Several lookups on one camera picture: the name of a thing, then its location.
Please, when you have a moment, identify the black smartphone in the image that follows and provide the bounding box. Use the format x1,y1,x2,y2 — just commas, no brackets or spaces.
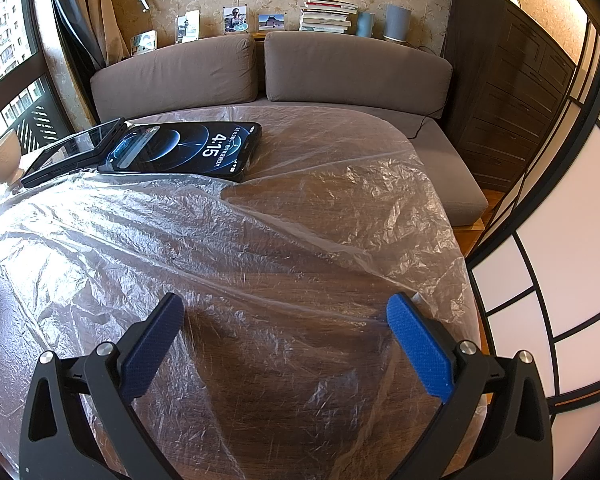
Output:
97,121,263,183

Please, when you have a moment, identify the landscape photo frame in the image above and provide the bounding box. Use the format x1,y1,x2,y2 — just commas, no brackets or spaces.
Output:
257,12,286,32

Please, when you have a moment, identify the clear upright photo frame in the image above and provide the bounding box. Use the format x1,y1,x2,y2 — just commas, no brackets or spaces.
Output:
175,10,201,43

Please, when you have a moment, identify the portrait photo frame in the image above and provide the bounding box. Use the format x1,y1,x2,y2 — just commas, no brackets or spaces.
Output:
223,5,248,34

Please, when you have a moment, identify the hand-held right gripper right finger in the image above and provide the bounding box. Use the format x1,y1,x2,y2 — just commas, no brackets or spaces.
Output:
386,292,553,480

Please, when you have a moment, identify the black cable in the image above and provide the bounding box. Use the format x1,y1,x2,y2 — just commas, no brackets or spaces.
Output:
405,45,446,138

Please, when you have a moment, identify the black tablet with case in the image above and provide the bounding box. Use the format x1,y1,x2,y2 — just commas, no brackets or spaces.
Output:
21,118,127,187

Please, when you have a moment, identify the white panel sliding door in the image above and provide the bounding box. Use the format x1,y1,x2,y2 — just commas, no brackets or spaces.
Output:
467,15,600,461

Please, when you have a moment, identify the large grey cylinder speaker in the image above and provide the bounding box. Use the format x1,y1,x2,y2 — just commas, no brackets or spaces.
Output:
382,3,412,43

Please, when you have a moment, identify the brown sofa seat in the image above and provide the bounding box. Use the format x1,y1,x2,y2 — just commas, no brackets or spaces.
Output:
220,102,490,227

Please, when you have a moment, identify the brown sofa back cushion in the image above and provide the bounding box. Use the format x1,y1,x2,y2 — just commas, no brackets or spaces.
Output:
90,35,258,123
264,30,453,120

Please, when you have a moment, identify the stack of books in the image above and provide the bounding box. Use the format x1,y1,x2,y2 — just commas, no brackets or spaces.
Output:
298,0,359,35

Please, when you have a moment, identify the rounded photo frame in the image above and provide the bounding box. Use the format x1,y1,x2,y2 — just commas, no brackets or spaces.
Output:
130,30,158,56

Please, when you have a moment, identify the white cup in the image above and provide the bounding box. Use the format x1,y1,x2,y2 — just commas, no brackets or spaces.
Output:
0,129,23,185

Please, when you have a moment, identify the black balcony railing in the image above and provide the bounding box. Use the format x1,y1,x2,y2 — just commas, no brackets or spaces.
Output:
10,102,71,153

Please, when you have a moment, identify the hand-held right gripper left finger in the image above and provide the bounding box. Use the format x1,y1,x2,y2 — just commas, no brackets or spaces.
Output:
19,292,186,480

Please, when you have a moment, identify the dark curtain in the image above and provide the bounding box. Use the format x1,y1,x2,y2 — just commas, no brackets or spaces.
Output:
47,0,106,81

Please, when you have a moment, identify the beige curtain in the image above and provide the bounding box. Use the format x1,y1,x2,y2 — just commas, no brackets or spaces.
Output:
75,0,118,66

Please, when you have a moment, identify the dark wooden cabinet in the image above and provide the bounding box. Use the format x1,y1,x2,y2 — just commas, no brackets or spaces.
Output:
442,0,578,193

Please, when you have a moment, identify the clear plastic table cover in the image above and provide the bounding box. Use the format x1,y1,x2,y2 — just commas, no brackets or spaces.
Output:
0,105,483,480

